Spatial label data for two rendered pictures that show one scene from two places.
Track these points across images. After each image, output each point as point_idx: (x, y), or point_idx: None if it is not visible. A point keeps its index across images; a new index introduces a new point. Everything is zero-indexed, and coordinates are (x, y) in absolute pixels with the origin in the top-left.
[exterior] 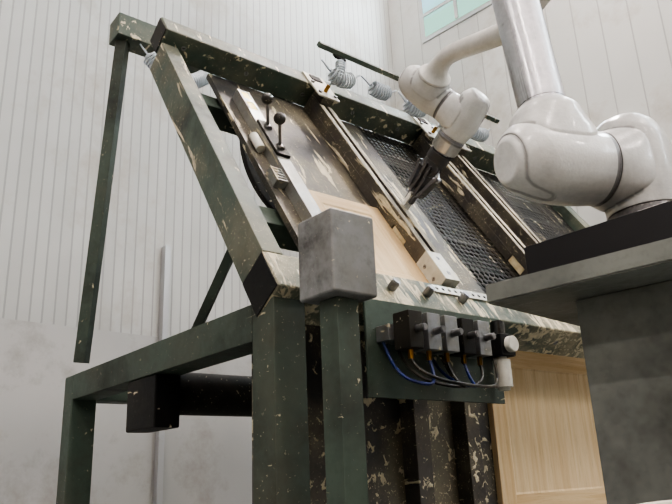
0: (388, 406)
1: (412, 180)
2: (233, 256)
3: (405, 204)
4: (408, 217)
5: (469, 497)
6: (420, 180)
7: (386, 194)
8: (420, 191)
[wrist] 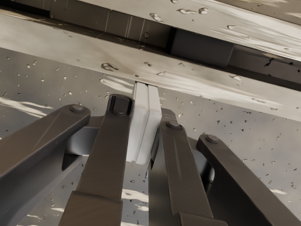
0: None
1: (215, 163)
2: None
3: (134, 89)
4: (32, 20)
5: None
6: (158, 199)
7: (224, 13)
8: (65, 124)
